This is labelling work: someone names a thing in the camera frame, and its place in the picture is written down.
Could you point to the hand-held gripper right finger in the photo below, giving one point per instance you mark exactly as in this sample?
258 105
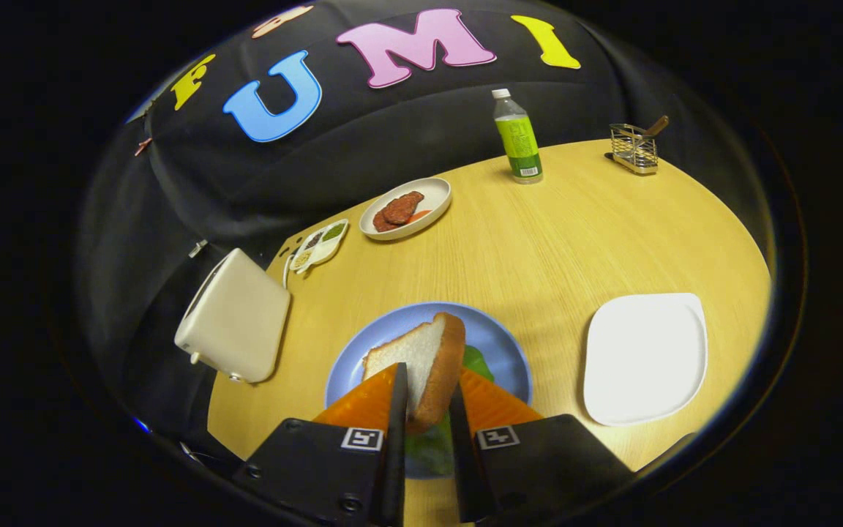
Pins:
465 468

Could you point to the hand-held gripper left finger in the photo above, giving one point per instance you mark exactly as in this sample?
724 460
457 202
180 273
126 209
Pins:
394 454

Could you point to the green lettuce leaf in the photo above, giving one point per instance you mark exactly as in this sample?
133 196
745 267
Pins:
432 450

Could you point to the white bread slice brown crust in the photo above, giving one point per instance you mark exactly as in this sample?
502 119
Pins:
421 359

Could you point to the blue round plate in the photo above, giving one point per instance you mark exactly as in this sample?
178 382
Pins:
392 326

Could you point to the white toaster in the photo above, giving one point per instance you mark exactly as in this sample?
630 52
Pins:
235 318

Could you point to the white square plate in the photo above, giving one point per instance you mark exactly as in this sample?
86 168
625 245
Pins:
645 359

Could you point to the white divided condiment dish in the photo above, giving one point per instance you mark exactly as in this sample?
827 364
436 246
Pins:
326 249

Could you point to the brown meat slice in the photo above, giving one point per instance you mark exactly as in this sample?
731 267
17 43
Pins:
403 206
383 224

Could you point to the orange food slice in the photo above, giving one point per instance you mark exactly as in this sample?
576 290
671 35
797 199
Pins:
420 214

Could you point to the white round plate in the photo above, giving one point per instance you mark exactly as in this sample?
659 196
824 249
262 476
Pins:
432 194

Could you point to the silver clip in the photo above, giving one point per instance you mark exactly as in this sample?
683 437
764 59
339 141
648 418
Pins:
198 247

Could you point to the green label plastic bottle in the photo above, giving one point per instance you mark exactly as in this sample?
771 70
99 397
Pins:
518 139

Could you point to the red clip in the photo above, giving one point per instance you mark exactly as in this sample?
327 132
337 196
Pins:
143 145

